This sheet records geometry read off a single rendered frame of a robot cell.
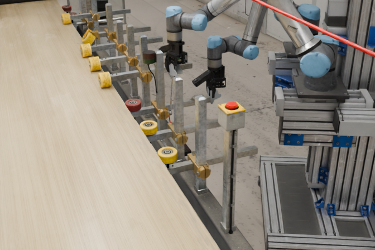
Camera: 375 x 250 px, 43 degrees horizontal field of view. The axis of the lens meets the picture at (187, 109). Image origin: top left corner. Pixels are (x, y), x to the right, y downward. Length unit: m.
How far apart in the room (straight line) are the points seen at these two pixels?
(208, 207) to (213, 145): 1.78
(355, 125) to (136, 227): 1.07
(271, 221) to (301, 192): 0.35
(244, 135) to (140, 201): 2.27
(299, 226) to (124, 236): 1.34
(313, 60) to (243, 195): 1.44
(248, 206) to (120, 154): 1.37
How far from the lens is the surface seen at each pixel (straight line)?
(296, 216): 2.76
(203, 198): 2.03
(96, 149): 2.02
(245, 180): 3.36
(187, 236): 1.55
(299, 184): 3.01
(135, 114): 2.38
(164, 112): 2.35
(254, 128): 4.00
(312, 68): 2.03
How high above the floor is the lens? 1.94
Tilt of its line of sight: 27 degrees down
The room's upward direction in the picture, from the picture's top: 1 degrees counter-clockwise
